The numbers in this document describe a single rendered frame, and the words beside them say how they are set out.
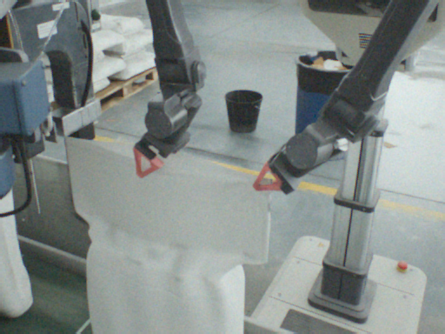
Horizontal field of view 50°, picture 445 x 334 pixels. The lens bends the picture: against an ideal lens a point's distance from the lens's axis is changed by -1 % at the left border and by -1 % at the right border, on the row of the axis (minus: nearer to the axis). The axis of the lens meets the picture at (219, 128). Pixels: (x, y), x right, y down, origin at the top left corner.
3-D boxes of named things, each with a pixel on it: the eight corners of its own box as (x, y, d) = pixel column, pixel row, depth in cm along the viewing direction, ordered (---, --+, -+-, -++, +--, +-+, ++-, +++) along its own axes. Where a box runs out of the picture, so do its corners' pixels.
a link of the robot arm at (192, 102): (209, 96, 93) (186, 79, 93) (193, 109, 87) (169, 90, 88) (194, 122, 97) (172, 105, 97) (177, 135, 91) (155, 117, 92)
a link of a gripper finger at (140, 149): (120, 170, 97) (136, 139, 92) (139, 156, 103) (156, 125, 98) (145, 191, 97) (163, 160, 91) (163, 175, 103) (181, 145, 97)
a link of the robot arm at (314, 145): (383, 118, 78) (344, 86, 82) (358, 126, 69) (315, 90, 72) (342, 170, 84) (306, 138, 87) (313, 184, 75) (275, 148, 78)
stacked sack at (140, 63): (164, 66, 479) (164, 50, 472) (126, 85, 423) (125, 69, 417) (129, 61, 495) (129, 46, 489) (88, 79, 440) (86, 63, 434)
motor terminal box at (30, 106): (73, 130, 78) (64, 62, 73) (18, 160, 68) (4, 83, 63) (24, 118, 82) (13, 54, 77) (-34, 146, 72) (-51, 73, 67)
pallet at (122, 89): (161, 78, 481) (160, 64, 476) (88, 121, 380) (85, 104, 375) (95, 69, 511) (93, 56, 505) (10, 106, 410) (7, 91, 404)
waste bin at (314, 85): (362, 140, 351) (375, 55, 324) (348, 171, 308) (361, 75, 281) (299, 129, 369) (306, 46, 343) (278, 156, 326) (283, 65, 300)
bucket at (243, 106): (267, 123, 378) (268, 92, 367) (254, 137, 353) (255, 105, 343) (233, 117, 389) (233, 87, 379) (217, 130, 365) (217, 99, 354)
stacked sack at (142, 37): (163, 42, 469) (162, 28, 463) (122, 59, 413) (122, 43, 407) (126, 37, 485) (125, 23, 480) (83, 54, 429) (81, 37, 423)
